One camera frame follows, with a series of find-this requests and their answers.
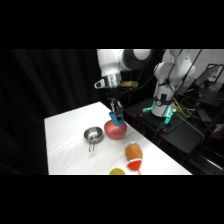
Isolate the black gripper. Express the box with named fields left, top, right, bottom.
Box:
left=106, top=87, right=124, bottom=120

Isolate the blue plastic cup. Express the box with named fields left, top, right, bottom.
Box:
left=108, top=111, right=125, bottom=127

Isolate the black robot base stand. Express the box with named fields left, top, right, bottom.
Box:
left=124, top=98, right=206, bottom=155

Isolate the pink bowl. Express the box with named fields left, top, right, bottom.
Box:
left=103, top=119, right=128, bottom=140

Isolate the yellow plastic cup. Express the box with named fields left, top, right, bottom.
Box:
left=108, top=167, right=127, bottom=176

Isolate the brown plush toy red base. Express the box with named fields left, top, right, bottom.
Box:
left=124, top=141, right=144, bottom=176

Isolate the black curtain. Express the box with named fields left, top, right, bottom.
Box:
left=0, top=49, right=158, bottom=176

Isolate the dark monitor screen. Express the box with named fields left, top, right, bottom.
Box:
left=194, top=63, right=224, bottom=90

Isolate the steel cup with wire handle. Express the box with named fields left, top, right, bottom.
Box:
left=83, top=126, right=104, bottom=153

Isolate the black cable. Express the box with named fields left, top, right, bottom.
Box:
left=134, top=72, right=156, bottom=93

